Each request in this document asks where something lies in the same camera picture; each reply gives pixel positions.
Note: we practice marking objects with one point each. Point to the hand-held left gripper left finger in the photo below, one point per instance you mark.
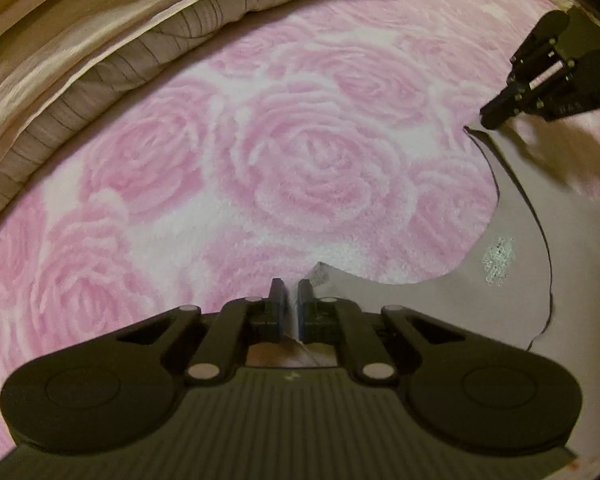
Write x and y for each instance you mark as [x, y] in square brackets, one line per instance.
[278, 305]

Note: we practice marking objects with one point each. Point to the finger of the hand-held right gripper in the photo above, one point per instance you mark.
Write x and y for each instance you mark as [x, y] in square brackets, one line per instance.
[535, 50]
[500, 107]

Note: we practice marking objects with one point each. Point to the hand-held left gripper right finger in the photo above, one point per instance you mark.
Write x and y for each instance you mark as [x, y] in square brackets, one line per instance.
[305, 310]

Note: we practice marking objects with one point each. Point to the mauve garment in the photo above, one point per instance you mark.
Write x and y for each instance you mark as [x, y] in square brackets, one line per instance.
[520, 310]

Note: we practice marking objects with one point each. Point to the pink rose blanket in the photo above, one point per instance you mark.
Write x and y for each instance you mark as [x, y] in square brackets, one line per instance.
[300, 160]

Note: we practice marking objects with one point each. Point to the grey checked quilt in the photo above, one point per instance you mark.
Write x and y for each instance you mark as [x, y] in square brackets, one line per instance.
[100, 85]

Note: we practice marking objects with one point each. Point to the beige satin bedding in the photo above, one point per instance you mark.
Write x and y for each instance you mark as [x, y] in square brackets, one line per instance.
[55, 20]

